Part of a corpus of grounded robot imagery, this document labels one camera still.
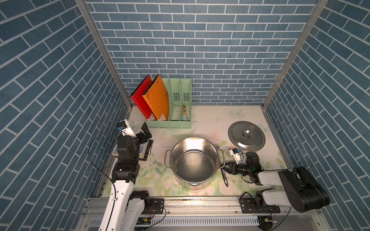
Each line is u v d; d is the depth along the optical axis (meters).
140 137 0.63
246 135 1.01
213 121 1.12
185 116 1.12
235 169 0.77
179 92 1.11
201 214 0.72
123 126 0.58
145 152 0.91
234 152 0.82
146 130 0.65
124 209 0.46
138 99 0.87
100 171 0.84
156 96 0.99
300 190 0.44
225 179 0.83
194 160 0.92
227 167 0.84
